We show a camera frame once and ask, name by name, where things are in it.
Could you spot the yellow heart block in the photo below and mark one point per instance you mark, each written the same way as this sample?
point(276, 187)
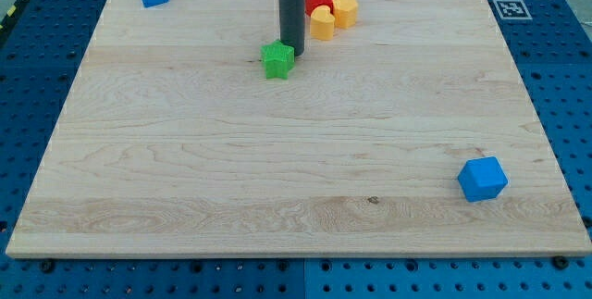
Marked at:
point(322, 23)

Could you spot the white fiducial marker tag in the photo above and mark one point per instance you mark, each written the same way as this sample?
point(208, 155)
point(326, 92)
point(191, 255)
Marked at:
point(512, 9)

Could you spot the blue cube block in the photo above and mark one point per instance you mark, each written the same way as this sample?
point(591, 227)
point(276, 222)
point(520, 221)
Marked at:
point(482, 179)

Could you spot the black bolt front left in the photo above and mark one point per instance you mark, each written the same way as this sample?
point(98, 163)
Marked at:
point(47, 266)

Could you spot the green star block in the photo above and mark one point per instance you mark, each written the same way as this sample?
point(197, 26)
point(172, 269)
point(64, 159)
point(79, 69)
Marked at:
point(278, 59)

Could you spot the yellow hexagon block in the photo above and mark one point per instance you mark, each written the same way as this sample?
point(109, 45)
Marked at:
point(345, 13)

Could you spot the black bolt front right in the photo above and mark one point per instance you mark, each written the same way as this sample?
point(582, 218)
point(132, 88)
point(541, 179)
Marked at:
point(560, 262)

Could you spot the black bolt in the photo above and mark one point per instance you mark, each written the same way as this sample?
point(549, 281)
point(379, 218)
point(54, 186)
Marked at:
point(560, 262)
point(47, 266)

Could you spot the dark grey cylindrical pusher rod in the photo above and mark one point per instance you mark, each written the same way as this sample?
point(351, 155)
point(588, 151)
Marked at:
point(292, 24)

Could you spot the light wooden board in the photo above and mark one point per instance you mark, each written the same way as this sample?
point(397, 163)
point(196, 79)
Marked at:
point(172, 143)

